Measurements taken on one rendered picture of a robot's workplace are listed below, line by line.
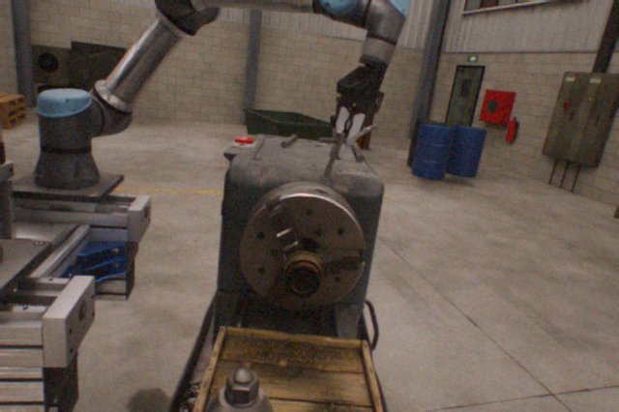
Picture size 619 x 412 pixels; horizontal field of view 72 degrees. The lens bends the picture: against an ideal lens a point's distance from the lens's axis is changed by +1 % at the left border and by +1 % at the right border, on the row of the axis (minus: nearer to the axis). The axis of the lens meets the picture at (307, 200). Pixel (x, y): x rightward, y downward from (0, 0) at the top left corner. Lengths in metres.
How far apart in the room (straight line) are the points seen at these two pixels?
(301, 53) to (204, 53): 2.39
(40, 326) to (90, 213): 0.50
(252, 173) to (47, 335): 0.64
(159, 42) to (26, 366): 0.78
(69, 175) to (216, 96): 9.96
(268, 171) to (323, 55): 10.47
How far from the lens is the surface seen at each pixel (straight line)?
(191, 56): 11.03
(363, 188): 1.19
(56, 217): 1.26
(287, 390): 0.96
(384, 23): 1.05
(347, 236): 1.05
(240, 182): 1.18
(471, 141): 8.26
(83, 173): 1.23
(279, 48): 11.29
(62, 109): 1.20
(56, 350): 0.80
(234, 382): 0.53
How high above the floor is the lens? 1.52
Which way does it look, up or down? 17 degrees down
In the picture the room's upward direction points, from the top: 7 degrees clockwise
